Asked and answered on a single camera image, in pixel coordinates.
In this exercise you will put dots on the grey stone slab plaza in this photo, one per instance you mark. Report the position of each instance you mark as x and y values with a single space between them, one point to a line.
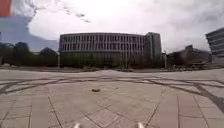
110 103

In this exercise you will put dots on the clump of dark trees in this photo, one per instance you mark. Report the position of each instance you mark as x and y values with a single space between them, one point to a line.
23 55

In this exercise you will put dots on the dark multi-storey building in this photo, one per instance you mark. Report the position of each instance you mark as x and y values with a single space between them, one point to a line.
106 48

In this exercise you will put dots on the grey building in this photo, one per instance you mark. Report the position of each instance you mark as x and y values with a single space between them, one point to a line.
216 43

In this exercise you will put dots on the robot's own part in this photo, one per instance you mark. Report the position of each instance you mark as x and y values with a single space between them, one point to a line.
77 125
141 125

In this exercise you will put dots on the small dark object on ground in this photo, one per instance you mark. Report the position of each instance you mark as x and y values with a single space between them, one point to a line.
95 90

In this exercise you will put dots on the low dark building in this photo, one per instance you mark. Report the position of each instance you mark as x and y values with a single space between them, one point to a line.
190 56

